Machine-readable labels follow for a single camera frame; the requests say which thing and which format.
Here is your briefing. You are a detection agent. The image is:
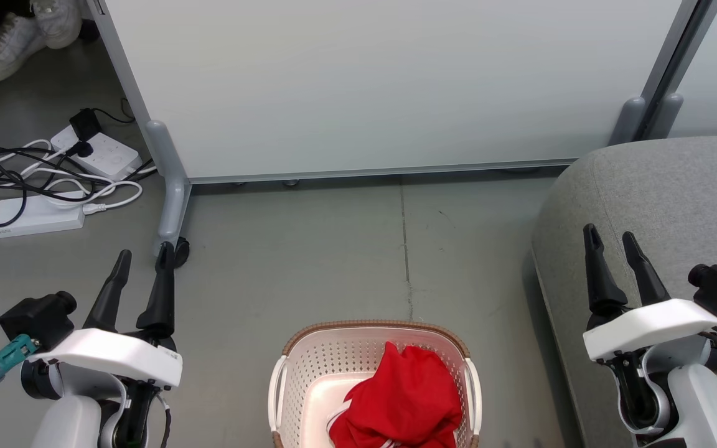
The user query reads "wide white partition panel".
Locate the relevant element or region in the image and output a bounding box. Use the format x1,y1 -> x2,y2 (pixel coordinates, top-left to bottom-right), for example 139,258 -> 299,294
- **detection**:
88,0 -> 703,185

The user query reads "grey partition foot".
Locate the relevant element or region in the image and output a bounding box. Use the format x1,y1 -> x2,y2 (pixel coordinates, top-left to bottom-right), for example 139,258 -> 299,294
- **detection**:
144,119 -> 193,257
647,93 -> 685,139
609,95 -> 647,146

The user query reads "white sneaker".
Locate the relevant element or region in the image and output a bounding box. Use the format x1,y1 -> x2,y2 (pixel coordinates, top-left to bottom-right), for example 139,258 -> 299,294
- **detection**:
0,12 -> 45,84
31,0 -> 83,50

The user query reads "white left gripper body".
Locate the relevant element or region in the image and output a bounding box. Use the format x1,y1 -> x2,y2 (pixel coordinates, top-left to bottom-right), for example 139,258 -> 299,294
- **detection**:
44,328 -> 184,388

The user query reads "white rectangular power brick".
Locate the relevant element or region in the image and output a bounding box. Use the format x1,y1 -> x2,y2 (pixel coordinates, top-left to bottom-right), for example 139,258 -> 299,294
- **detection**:
0,192 -> 86,239

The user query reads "white perforated laundry basket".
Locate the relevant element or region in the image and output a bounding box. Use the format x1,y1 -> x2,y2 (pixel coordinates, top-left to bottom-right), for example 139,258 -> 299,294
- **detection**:
268,320 -> 482,448

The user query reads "red sports jersey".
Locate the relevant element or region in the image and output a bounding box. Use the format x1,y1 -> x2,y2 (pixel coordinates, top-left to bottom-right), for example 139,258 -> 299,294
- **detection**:
326,341 -> 463,448

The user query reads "grey fabric sofa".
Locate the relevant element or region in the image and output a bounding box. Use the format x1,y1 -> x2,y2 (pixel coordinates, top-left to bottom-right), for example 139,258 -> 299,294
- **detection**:
531,136 -> 717,448

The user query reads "black power adapter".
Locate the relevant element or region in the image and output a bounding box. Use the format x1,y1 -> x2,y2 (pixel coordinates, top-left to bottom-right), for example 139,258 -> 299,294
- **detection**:
70,108 -> 103,142

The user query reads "white power strip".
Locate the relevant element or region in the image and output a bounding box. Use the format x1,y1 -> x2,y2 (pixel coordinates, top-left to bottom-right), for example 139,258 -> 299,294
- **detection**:
50,124 -> 144,182

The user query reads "white cable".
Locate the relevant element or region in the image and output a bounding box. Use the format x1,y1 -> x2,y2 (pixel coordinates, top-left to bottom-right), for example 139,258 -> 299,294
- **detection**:
0,139 -> 157,216

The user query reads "teal left camera connector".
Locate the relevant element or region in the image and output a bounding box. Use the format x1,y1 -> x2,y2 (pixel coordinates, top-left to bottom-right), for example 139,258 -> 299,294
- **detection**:
0,334 -> 41,387

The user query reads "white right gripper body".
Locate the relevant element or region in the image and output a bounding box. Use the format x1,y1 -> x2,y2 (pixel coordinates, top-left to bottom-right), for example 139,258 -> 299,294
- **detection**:
583,299 -> 717,362

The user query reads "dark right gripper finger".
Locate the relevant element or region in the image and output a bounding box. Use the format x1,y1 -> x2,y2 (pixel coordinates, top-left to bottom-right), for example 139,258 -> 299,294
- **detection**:
583,223 -> 629,315
622,231 -> 672,307

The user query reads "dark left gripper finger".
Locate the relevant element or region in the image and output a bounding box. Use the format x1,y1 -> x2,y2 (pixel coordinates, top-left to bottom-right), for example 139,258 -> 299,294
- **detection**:
83,250 -> 133,334
136,241 -> 177,342

